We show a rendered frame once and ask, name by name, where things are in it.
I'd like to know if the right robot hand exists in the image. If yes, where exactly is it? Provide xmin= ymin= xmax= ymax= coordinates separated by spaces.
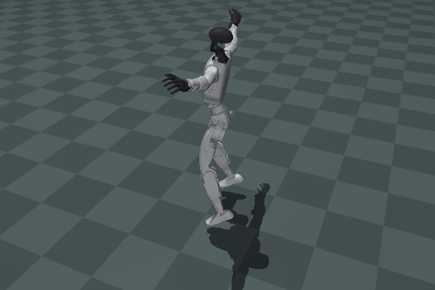
xmin=228 ymin=9 xmax=242 ymax=29

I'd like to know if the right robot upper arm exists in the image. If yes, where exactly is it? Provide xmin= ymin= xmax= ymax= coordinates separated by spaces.
xmin=224 ymin=42 xmax=237 ymax=58

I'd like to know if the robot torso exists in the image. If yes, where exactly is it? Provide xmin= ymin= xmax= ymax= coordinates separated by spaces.
xmin=203 ymin=53 xmax=232 ymax=129

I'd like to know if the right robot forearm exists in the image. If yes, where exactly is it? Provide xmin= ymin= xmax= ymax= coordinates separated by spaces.
xmin=229 ymin=24 xmax=239 ymax=46

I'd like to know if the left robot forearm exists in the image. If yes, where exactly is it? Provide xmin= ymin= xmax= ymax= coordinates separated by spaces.
xmin=181 ymin=76 xmax=209 ymax=92

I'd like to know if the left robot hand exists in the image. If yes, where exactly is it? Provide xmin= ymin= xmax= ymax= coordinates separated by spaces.
xmin=162 ymin=73 xmax=190 ymax=94

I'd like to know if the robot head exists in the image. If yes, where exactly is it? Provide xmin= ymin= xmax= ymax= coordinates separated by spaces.
xmin=209 ymin=27 xmax=233 ymax=64

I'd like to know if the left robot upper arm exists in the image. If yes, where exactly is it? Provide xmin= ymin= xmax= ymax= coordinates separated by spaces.
xmin=198 ymin=66 xmax=219 ymax=92

